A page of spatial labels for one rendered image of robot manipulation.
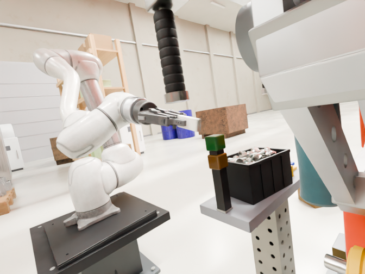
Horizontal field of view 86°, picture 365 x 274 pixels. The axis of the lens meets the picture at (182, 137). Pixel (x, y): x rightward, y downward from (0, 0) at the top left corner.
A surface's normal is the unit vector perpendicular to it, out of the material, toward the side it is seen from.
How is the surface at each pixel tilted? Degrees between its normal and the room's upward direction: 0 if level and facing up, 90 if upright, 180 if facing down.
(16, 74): 90
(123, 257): 90
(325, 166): 135
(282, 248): 90
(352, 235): 90
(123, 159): 71
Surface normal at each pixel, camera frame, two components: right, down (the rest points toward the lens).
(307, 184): -0.93, 0.17
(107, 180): 0.83, -0.11
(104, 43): 0.65, -0.03
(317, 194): -0.69, 0.15
